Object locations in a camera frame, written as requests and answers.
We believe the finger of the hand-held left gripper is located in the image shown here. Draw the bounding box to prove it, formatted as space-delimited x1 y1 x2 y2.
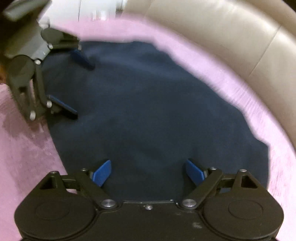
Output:
8 61 78 121
47 31 97 70

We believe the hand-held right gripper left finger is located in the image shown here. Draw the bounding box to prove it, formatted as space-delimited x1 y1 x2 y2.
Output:
38 159 117 209

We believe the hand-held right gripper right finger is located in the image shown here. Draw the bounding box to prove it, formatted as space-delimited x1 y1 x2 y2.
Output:
181 159 269 209

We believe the dark navy striped-sleeve hoodie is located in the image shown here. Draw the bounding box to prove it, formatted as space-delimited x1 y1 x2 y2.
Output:
41 40 270 202

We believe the white wardrobe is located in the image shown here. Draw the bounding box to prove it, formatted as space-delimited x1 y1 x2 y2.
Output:
38 0 126 25

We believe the pink quilted bedspread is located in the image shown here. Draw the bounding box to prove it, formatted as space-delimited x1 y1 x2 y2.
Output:
0 13 296 241

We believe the beige padded leather headboard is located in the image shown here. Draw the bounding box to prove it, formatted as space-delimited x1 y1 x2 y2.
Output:
122 0 296 150

